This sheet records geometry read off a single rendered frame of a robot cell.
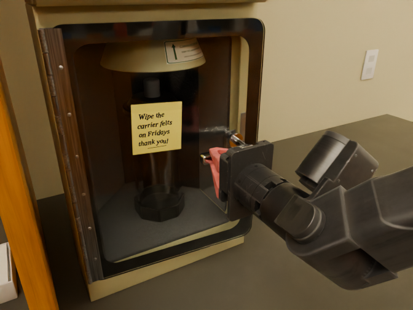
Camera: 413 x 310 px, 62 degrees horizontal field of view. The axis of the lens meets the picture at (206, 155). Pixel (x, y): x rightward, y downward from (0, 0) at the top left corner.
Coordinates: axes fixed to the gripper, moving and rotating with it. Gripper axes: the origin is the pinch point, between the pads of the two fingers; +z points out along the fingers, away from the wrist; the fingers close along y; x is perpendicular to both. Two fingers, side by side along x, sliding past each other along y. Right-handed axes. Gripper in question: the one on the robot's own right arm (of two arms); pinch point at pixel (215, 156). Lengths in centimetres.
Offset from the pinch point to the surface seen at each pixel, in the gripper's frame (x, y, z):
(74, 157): 19.2, 2.0, 5.6
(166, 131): 5.8, 3.5, 4.7
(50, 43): 19.4, 17.0, 5.7
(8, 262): 32.1, -23.3, 21.1
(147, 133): 8.7, 3.8, 4.9
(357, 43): -92, 4, 50
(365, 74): -99, -8, 49
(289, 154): -50, -26, 36
